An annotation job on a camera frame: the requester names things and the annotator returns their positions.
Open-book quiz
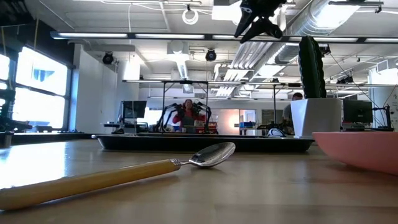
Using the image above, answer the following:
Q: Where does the black background rig frame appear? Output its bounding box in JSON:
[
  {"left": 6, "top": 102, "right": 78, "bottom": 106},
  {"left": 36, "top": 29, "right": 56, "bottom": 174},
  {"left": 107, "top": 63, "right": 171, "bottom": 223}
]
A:
[{"left": 161, "top": 80, "right": 210, "bottom": 134}]

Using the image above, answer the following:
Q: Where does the black rectangular tray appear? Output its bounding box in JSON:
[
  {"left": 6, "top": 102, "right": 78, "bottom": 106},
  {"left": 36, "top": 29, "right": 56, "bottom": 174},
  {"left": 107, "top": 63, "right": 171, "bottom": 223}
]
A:
[{"left": 92, "top": 133, "right": 315, "bottom": 153}]

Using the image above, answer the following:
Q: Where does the green cactus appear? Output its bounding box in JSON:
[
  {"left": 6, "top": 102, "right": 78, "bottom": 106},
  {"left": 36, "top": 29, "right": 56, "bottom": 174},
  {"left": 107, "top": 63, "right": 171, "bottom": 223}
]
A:
[{"left": 298, "top": 35, "right": 328, "bottom": 100}]

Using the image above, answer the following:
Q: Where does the silver ventilation duct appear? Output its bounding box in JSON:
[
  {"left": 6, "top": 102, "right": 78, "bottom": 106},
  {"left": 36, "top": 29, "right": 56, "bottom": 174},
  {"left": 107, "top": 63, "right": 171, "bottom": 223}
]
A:
[{"left": 253, "top": 0, "right": 343, "bottom": 75}]

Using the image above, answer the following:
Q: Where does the white coiled cable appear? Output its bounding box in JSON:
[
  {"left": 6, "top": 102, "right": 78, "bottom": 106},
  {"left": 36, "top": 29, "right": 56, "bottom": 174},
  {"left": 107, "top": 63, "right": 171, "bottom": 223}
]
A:
[{"left": 182, "top": 7, "right": 200, "bottom": 26}]

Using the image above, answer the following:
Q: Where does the black computer monitor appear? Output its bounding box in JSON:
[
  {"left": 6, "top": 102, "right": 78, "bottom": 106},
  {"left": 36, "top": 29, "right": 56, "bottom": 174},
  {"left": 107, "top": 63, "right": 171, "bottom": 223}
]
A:
[
  {"left": 343, "top": 99, "right": 374, "bottom": 124},
  {"left": 119, "top": 100, "right": 148, "bottom": 126}
]

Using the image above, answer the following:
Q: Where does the person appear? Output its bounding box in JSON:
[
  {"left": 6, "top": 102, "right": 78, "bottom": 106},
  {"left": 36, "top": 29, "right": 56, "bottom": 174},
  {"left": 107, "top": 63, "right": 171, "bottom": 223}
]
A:
[
  {"left": 282, "top": 91, "right": 304, "bottom": 135},
  {"left": 172, "top": 98, "right": 206, "bottom": 134}
]

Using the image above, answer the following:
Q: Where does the white black round object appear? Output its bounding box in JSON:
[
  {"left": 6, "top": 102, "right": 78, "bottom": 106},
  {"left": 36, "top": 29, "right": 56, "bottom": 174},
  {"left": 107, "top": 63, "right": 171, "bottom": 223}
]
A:
[{"left": 267, "top": 128, "right": 287, "bottom": 138}]

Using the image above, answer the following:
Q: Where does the black overhead frame bar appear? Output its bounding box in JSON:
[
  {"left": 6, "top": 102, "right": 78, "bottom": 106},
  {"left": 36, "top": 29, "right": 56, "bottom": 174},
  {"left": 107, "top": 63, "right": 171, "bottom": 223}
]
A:
[{"left": 50, "top": 30, "right": 398, "bottom": 44}]

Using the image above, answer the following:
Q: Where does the pink bowl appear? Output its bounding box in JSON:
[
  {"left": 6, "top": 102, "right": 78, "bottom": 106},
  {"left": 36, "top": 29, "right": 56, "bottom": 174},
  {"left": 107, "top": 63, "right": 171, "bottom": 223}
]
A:
[{"left": 312, "top": 131, "right": 398, "bottom": 176}]

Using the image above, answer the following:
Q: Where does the yellow handled metal spoon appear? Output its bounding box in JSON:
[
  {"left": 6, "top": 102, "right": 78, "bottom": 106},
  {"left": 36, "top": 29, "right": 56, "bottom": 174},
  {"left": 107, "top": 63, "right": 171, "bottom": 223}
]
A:
[{"left": 0, "top": 141, "right": 236, "bottom": 212}]

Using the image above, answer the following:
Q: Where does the large bright window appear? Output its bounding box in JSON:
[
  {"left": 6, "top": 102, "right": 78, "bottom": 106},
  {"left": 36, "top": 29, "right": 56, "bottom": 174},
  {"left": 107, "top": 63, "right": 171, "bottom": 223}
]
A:
[{"left": 0, "top": 46, "right": 72, "bottom": 131}]

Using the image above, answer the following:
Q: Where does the black desk stand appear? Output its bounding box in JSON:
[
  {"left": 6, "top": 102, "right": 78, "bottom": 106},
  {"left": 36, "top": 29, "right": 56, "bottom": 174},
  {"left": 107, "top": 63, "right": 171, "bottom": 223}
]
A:
[{"left": 372, "top": 105, "right": 394, "bottom": 132}]

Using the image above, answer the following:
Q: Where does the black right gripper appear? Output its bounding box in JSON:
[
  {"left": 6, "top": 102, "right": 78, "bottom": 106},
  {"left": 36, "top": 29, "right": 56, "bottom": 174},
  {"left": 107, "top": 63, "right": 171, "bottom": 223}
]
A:
[{"left": 234, "top": 0, "right": 287, "bottom": 44}]

